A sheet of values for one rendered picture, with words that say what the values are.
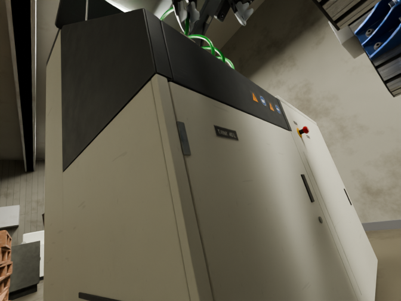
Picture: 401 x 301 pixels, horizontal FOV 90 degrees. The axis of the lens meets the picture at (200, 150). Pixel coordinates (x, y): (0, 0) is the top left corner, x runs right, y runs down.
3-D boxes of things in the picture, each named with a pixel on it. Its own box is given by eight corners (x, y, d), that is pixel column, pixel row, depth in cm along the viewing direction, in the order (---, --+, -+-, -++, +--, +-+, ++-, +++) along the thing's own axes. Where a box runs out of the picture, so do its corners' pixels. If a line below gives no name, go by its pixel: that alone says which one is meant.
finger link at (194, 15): (196, 30, 72) (193, -1, 68) (188, 32, 77) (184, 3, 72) (203, 30, 74) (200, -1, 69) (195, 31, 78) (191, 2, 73)
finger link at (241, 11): (250, 10, 74) (243, -7, 76) (237, 22, 77) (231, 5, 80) (255, 15, 76) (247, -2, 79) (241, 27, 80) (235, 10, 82)
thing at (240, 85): (173, 80, 37) (160, 18, 42) (160, 93, 40) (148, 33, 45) (289, 130, 83) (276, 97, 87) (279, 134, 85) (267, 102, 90)
